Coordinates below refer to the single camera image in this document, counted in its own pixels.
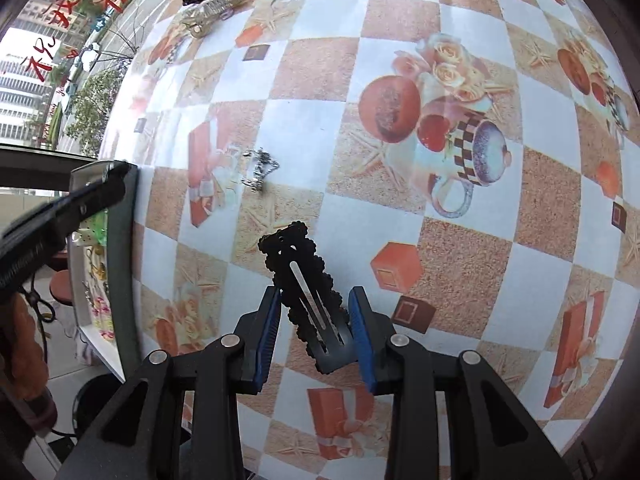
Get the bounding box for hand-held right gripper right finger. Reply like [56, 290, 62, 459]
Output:
[348, 286, 576, 480]

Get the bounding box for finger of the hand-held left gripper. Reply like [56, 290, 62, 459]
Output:
[59, 160, 129, 229]

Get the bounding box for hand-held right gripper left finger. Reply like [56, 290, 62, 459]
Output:
[55, 286, 282, 480]

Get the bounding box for black snap hair clip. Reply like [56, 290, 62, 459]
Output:
[257, 221, 352, 375]

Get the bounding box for dark green jewelry box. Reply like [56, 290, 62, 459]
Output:
[67, 160, 142, 383]

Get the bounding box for pink yellow spiral hair tie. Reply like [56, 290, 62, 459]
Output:
[91, 294, 114, 342]

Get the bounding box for person's left forearm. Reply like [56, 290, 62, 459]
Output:
[0, 294, 57, 438]

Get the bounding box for brown round stool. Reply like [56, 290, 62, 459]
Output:
[49, 269, 72, 307]

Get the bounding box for checkered printed tablecloth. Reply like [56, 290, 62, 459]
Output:
[97, 0, 640, 480]

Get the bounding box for black round stool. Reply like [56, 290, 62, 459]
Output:
[71, 374, 127, 438]

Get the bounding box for translucent claw hair clip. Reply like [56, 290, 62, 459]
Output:
[179, 0, 252, 39]

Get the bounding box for black cable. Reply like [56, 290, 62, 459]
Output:
[19, 284, 57, 343]

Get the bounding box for yellow cord bracelet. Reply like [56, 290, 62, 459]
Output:
[86, 246, 109, 282]

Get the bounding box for silver chain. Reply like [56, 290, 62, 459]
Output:
[241, 148, 281, 194]

